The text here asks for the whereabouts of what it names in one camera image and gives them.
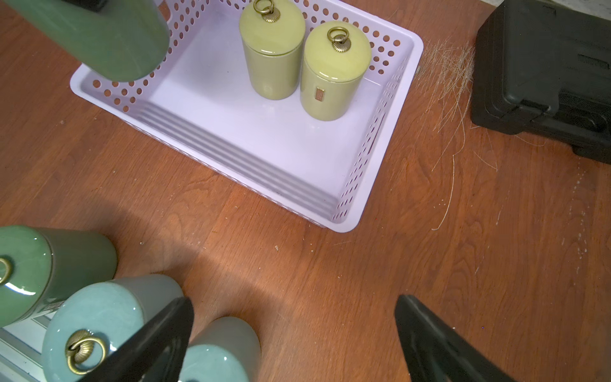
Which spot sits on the dark green canister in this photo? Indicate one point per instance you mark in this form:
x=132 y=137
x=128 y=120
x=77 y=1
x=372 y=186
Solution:
x=122 y=41
x=41 y=268

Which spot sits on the lilac perforated plastic basket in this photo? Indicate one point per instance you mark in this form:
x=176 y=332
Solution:
x=200 y=102

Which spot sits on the yellow-green canister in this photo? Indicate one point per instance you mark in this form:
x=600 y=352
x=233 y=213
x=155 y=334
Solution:
x=273 y=34
x=336 y=57

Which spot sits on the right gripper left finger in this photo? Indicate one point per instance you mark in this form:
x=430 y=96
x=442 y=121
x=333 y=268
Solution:
x=156 y=352

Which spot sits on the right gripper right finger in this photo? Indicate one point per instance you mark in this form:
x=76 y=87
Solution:
x=433 y=351

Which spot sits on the black plastic tool case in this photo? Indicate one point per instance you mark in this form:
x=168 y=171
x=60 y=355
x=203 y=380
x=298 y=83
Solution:
x=543 y=68

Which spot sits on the blue-grey canister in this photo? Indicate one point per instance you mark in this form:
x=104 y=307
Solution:
x=93 y=323
x=228 y=349

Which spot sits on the aluminium front rail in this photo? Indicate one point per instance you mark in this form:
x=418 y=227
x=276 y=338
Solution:
x=21 y=347

